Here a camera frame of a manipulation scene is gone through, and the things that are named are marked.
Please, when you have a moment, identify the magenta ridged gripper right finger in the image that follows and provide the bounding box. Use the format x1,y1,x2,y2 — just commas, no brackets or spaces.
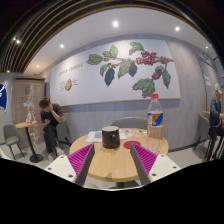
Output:
129,143,183,186

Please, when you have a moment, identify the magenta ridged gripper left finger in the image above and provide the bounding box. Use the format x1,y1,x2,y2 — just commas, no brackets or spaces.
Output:
44,143,96,187

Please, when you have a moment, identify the clear plastic water bottle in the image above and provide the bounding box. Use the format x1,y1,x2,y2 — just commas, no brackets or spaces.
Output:
147,93,163,154

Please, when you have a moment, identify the red round coaster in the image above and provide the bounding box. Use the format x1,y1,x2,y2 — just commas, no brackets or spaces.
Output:
123,141,141,149

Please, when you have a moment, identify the small clear glass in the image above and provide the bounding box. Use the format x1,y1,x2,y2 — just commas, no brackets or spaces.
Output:
137,130,145,137

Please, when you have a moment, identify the round wooden table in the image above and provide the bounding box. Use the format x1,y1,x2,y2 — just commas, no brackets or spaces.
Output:
70,128,169,188

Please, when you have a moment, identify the grey chair under person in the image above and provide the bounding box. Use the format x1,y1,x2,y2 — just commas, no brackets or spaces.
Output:
56,117,71,146

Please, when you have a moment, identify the dark brown mug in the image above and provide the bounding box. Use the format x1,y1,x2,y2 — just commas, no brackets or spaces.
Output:
102,126,120,149

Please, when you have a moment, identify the grey chair behind table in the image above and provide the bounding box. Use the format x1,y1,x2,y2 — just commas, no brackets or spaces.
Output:
111,117,147,129

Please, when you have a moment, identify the small round side table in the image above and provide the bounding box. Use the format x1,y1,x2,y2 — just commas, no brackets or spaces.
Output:
16,121,43,163

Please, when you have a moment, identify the seated person in black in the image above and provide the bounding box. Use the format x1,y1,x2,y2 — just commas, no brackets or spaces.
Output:
39,97,64,160

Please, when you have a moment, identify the small bottle on side table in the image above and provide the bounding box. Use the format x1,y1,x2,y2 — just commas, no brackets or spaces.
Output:
27,111,33,124

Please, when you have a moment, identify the grey chair at right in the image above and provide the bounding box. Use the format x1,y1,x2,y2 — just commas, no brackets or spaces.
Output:
196,111,211,146

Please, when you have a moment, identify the green-grey chair at left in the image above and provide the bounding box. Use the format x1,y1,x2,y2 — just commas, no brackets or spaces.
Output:
3,123,20,156

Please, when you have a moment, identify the person with white cap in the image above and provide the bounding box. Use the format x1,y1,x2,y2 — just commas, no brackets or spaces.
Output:
207,83,224,160

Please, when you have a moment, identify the blue wall sign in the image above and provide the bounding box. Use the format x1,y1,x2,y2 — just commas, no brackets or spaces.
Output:
0,82,8,112

